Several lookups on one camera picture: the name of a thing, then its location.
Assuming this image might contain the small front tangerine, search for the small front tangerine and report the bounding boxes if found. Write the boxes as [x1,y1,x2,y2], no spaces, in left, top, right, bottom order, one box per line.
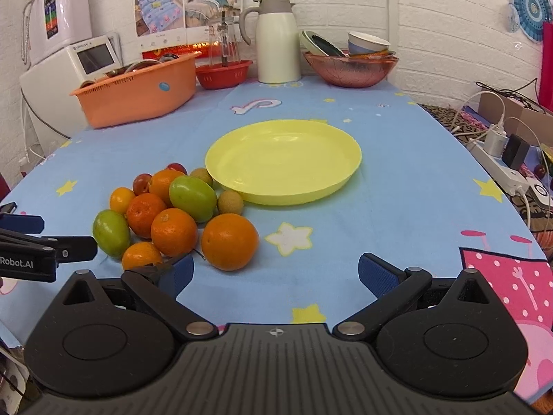
[121,242,163,270]

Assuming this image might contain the green mango front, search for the green mango front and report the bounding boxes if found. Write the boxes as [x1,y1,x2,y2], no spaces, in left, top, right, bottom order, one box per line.
[92,210,131,259]

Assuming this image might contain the green mango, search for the green mango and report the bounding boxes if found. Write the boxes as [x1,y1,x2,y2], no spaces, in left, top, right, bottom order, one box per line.
[169,175,216,223]
[92,210,131,259]

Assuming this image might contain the orange tangerine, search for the orange tangerine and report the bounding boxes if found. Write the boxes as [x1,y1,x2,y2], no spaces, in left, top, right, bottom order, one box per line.
[148,169,185,207]
[125,193,167,239]
[151,208,198,257]

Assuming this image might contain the yellow orange kumquat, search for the yellow orange kumquat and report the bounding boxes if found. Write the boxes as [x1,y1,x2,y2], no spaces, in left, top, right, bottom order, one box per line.
[109,187,136,215]

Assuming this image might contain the large orange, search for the large orange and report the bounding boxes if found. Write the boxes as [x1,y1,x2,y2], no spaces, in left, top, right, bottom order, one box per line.
[200,213,260,272]

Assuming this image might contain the green mango top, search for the green mango top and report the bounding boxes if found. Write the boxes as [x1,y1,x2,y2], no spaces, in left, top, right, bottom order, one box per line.
[169,175,216,223]

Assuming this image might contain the red plum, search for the red plum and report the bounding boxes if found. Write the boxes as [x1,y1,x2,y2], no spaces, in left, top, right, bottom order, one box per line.
[132,173,152,196]
[166,162,187,175]

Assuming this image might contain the orange tangerine back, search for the orange tangerine back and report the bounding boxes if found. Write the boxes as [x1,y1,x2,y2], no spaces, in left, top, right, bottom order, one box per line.
[148,169,185,207]

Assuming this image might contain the brown longan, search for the brown longan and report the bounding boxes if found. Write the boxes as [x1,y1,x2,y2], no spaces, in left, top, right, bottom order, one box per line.
[189,168,214,186]
[217,189,244,215]

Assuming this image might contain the blue patterned tablecloth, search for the blue patterned tablecloth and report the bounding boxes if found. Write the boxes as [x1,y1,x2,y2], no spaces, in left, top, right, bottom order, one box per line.
[8,78,552,402]

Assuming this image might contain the white appliance with screen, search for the white appliance with screen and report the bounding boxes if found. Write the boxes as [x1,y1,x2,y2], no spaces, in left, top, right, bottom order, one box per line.
[20,31,123,156]

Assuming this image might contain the yellow plastic plate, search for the yellow plastic plate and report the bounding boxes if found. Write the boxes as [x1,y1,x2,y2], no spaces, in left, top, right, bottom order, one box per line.
[205,119,362,206]

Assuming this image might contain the orange plastic basket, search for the orange plastic basket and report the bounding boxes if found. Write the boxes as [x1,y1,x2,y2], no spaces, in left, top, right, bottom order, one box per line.
[71,52,200,129]

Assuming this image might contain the white power strip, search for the white power strip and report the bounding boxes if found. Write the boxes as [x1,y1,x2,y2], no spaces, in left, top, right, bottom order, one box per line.
[467,140,552,213]

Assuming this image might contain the white charger plug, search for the white charger plug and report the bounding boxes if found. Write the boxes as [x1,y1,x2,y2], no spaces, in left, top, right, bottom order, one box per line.
[483,124,507,157]

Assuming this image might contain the black power adapter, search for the black power adapter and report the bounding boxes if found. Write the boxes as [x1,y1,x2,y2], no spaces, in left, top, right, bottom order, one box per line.
[502,134,529,172]

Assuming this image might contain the white water purifier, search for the white water purifier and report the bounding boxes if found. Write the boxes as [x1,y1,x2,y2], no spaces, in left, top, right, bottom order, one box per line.
[28,0,92,66]

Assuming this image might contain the red plastic colander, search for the red plastic colander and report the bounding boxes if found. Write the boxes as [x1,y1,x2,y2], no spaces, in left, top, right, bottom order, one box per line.
[196,60,252,90]

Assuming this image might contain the cardboard box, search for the cardboard box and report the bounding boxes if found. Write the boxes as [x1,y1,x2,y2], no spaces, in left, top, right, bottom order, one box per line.
[477,93,553,147]

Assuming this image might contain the pink glass bowl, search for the pink glass bowl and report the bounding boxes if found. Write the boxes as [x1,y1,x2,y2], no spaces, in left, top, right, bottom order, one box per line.
[304,52,399,88]

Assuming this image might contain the glass jar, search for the glass jar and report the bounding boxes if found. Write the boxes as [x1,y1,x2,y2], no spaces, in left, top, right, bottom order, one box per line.
[209,9,240,66]

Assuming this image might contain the blue white ceramic bowl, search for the blue white ceramic bowl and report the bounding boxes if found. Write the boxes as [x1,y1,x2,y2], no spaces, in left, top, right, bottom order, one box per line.
[348,31,390,54]

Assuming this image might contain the pink gift bag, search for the pink gift bag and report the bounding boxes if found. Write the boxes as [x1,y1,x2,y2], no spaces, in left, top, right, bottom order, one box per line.
[538,22,553,112]

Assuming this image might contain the green white dish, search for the green white dish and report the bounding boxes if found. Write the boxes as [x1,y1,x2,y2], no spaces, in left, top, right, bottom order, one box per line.
[299,30,346,57]

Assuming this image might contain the white thermos jug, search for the white thermos jug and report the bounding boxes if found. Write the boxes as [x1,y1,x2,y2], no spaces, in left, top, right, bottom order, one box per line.
[238,0,302,84]

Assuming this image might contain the bedding wall poster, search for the bedding wall poster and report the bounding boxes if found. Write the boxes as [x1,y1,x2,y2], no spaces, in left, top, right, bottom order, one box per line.
[133,0,243,54]

